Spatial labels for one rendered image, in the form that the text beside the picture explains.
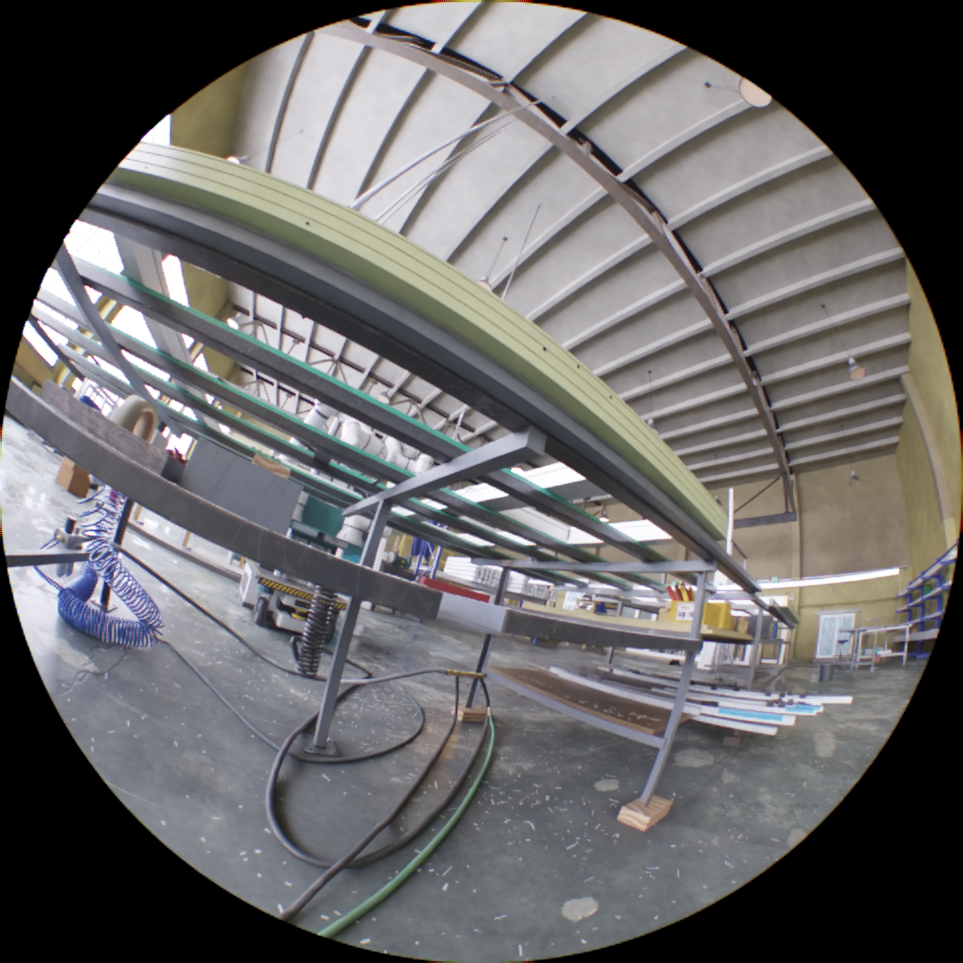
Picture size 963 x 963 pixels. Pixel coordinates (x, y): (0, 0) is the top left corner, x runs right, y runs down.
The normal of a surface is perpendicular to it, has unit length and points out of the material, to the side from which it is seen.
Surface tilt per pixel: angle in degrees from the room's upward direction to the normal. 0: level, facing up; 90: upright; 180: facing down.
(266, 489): 90
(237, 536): 90
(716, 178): 180
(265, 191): 90
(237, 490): 90
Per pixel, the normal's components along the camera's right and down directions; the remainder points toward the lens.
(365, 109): -0.25, 0.90
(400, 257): 0.55, -0.16
